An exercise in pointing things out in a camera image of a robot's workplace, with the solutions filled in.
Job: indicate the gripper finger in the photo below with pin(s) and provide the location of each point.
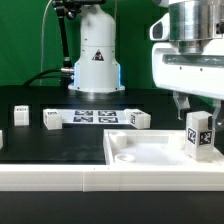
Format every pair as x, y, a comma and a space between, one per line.
182, 103
218, 115

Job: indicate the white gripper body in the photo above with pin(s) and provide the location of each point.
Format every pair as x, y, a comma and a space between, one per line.
188, 56

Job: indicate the white square tabletop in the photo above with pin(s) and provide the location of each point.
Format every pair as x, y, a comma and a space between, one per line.
151, 147

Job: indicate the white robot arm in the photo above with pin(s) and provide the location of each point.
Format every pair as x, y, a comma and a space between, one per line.
96, 71

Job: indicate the fiducial marker sheet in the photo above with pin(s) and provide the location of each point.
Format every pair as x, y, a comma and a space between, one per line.
77, 116

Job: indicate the white U-shaped fence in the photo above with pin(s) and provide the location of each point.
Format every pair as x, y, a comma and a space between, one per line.
105, 177

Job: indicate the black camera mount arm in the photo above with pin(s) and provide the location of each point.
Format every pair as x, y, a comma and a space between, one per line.
69, 9

